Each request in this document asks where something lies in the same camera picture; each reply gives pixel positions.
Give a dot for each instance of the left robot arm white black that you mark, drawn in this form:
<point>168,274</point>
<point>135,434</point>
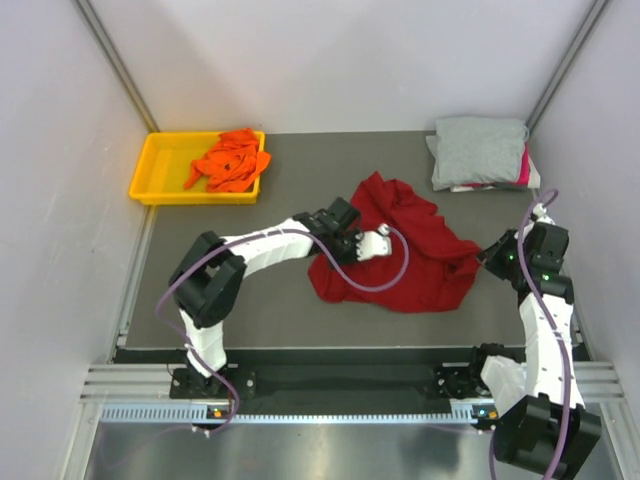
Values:
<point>206,283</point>

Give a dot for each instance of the yellow plastic bin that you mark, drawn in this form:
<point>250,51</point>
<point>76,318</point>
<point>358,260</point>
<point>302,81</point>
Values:
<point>164,165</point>

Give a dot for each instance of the orange t shirt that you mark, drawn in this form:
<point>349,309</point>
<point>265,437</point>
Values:
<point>231,165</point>

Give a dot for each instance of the grey slotted cable duct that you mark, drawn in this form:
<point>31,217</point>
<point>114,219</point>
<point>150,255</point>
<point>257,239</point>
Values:
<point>204,414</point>

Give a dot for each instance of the folded pink white t shirt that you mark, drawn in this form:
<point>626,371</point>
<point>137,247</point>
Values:
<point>529,178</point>

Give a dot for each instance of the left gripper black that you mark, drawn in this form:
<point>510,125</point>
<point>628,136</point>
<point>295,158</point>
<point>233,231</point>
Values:
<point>352,255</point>

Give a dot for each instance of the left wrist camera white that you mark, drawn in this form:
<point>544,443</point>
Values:
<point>374,243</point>

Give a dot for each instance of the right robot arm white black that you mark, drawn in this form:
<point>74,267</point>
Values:
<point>543,426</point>

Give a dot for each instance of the aluminium frame rail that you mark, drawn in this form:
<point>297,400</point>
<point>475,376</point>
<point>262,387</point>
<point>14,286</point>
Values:
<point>598,382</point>

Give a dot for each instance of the dark red t shirt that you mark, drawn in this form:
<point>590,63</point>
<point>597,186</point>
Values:
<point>441,267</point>

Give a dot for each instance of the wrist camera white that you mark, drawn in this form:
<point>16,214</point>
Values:
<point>374,243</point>
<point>540,214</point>

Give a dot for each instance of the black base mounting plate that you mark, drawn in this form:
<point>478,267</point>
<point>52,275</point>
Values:
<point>429,381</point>

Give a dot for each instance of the folded grey t shirt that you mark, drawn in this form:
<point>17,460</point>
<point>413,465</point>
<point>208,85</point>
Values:
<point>476,150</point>

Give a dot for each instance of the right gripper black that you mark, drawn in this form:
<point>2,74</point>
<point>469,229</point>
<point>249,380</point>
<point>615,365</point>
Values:
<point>508,238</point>

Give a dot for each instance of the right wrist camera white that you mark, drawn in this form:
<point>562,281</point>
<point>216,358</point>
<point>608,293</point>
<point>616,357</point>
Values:
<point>540,214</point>

